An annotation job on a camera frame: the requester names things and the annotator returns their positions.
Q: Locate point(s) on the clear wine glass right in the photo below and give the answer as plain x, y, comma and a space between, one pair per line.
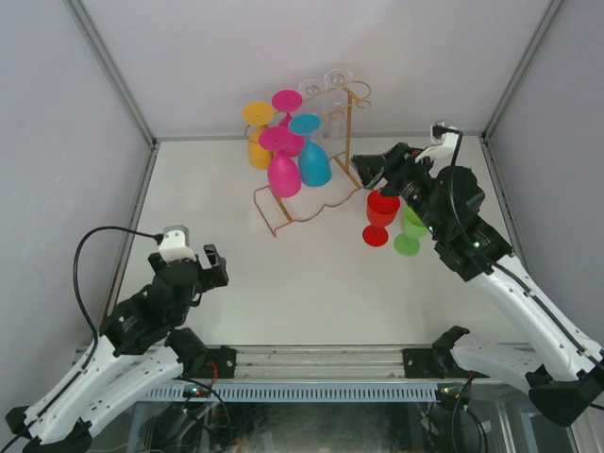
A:
337, 78

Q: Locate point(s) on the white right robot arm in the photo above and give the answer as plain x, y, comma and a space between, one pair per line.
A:
563, 373

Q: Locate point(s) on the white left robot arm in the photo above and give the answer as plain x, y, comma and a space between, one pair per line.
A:
141, 345

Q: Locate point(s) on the gold wire glass rack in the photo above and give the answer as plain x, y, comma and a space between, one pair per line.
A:
335, 108

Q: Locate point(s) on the pink wine glass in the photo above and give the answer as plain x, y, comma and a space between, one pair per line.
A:
282, 173
287, 102

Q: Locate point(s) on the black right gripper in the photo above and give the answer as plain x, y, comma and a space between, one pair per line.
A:
394, 163

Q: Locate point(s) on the clear wine glass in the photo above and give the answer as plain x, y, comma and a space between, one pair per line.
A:
337, 78
312, 88

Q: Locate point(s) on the clear wine glass left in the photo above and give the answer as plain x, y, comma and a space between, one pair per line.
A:
312, 88

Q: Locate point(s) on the blue wine glass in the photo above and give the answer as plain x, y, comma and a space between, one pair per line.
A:
313, 163

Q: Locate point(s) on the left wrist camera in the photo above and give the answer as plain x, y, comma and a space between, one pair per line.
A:
175, 244

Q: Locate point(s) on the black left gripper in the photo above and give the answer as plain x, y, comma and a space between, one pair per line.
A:
211, 276

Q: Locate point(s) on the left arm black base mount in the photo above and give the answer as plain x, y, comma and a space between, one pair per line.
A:
220, 361

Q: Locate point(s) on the aluminium frame rail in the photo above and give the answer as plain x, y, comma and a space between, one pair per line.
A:
365, 363

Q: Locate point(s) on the green wine glass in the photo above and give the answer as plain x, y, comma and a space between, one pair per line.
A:
408, 242

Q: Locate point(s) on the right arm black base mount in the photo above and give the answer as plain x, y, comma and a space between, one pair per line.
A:
426, 362

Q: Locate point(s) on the grey slotted cable duct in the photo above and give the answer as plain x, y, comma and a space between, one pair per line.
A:
296, 392

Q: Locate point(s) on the orange wine glass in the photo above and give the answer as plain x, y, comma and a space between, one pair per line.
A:
257, 116

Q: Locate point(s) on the red wine glass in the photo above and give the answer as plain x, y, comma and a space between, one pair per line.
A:
380, 212

